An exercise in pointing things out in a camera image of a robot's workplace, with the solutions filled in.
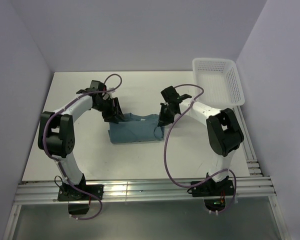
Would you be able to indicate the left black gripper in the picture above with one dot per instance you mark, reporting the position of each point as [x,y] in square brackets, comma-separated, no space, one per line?
[114,111]

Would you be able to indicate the teal blue t shirt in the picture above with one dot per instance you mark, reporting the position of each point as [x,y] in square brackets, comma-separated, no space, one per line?
[136,128]

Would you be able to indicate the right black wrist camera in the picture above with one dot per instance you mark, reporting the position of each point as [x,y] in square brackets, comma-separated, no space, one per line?
[170,95]

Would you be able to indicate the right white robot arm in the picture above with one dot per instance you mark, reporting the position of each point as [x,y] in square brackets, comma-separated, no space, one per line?
[224,136]

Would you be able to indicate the white perforated plastic basket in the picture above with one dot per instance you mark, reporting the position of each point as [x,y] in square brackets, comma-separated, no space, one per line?
[220,80]

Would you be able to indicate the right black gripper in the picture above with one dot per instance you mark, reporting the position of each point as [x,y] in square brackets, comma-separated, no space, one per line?
[164,120]

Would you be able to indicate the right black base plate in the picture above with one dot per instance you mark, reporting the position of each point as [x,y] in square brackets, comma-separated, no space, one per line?
[200,188]

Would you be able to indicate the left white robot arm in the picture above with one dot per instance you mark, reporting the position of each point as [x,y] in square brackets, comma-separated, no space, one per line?
[57,135]

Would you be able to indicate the aluminium rail frame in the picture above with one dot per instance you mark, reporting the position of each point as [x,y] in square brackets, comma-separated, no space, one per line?
[139,200]

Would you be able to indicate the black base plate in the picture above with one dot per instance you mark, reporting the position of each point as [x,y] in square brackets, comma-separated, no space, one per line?
[95,191]
[200,188]

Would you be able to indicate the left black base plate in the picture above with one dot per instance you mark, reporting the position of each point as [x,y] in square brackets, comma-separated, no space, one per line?
[95,191]

